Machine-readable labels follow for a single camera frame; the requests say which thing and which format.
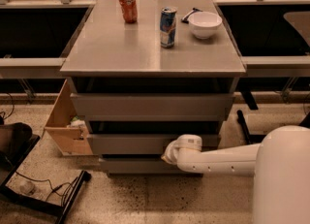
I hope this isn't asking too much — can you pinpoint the dark chair seat left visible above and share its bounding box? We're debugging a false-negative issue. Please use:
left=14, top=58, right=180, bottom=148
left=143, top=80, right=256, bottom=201
left=0, top=122, right=32, bottom=165

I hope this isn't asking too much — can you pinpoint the grey drawer cabinet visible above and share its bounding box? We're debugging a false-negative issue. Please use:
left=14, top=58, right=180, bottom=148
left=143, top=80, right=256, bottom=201
left=59, top=0, right=247, bottom=177

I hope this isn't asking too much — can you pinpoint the white bowl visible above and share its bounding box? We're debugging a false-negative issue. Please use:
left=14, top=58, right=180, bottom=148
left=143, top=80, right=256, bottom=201
left=188, top=12, right=222, bottom=39

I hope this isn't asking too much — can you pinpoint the black cable on floor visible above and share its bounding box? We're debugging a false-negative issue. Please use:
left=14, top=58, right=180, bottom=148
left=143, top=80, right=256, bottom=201
left=14, top=170, right=80, bottom=207

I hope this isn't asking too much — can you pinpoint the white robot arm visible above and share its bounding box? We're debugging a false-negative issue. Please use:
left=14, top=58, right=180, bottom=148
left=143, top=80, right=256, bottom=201
left=162, top=126, right=310, bottom=224

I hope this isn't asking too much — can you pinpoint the blue energy drink can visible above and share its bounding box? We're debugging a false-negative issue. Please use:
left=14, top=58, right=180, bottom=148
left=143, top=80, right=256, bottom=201
left=160, top=7, right=177, bottom=48

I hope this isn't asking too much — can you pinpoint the grey top drawer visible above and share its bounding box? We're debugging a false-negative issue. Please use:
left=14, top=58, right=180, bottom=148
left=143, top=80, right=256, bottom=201
left=71, top=93, right=233, bottom=121

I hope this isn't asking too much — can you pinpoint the grey drawer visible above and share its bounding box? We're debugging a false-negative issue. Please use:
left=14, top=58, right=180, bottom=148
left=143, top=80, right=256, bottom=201
left=86, top=133, right=222, bottom=156
left=71, top=93, right=233, bottom=121
left=99, top=158, right=187, bottom=175

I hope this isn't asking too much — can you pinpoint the black-handled utensil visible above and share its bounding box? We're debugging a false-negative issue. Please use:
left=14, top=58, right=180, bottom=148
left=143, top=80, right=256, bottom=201
left=181, top=8, right=202, bottom=23

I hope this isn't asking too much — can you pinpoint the cardboard box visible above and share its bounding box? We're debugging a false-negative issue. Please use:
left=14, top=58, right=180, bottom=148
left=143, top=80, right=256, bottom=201
left=45, top=81, right=93, bottom=155

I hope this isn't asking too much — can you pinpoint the orange soda can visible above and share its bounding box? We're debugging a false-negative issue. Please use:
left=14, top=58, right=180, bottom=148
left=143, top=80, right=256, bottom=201
left=119, top=0, right=138, bottom=23

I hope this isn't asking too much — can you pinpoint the grey bottom drawer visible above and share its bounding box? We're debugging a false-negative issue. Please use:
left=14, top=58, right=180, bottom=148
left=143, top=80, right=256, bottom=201
left=99, top=158, right=187, bottom=175

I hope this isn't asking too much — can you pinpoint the black table leg frame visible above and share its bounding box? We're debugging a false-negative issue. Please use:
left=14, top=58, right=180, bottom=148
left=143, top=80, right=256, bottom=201
left=235, top=90, right=310, bottom=144

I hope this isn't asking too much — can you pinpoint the black stand base left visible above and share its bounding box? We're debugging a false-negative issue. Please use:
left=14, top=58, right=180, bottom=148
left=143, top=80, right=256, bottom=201
left=0, top=134, right=92, bottom=224

